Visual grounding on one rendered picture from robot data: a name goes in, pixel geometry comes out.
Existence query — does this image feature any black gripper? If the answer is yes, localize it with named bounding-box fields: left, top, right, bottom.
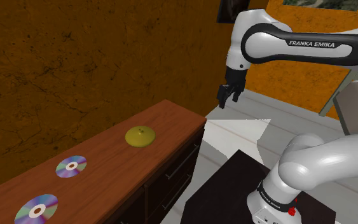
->
left=216, top=66, right=248, bottom=109

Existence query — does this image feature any yellow apple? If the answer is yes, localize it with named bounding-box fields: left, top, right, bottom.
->
left=125, top=125, right=156, bottom=148

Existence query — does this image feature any dark robot stand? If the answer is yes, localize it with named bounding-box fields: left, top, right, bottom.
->
left=180, top=149, right=336, bottom=224

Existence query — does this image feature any grey table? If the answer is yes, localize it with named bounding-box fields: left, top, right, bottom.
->
left=318, top=69, right=358, bottom=218

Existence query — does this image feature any brown wooden chest of drawers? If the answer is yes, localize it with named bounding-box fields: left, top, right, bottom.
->
left=0, top=99, right=207, bottom=224

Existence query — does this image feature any small iridescent compact disc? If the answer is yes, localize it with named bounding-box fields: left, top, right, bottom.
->
left=55, top=155, right=87, bottom=179

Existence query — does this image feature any large iridescent compact disc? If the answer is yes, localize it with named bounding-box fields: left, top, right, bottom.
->
left=14, top=193, right=59, bottom=224

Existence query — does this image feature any framed landscape wall picture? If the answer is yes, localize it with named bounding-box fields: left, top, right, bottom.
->
left=281, top=0, right=358, bottom=13

